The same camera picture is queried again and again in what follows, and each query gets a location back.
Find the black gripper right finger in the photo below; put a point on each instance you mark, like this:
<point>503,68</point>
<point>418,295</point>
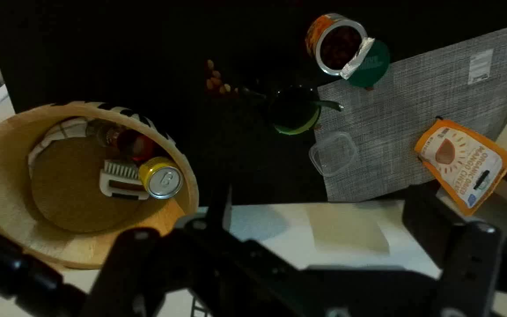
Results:
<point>469,271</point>

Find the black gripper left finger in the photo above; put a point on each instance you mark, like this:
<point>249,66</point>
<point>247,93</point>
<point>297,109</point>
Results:
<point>126,271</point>

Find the brown wooden spoon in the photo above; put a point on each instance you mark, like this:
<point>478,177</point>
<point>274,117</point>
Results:
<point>216,82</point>

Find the black mug with green interior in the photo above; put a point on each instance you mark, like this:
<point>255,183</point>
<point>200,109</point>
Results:
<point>293,112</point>

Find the yellow drink can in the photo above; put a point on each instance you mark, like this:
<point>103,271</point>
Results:
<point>161,179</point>

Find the orange stand-up pouch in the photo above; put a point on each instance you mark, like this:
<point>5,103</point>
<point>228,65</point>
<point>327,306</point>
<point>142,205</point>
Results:
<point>464,161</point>

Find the dark red round item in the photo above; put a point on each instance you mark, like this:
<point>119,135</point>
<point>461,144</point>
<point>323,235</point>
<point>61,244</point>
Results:
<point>133,144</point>

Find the white curved plastic piece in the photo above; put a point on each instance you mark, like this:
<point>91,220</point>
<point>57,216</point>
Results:
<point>54,139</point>

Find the grey woven placemat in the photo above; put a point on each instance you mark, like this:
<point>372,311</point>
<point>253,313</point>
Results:
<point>418,117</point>

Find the clear plastic small container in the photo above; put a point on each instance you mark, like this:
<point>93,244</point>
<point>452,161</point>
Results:
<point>334,154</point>

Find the black side table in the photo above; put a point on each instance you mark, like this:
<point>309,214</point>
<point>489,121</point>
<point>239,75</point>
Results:
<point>149,54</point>

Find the dark green round lid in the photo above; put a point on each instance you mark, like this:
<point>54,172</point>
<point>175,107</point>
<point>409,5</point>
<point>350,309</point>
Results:
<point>374,66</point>

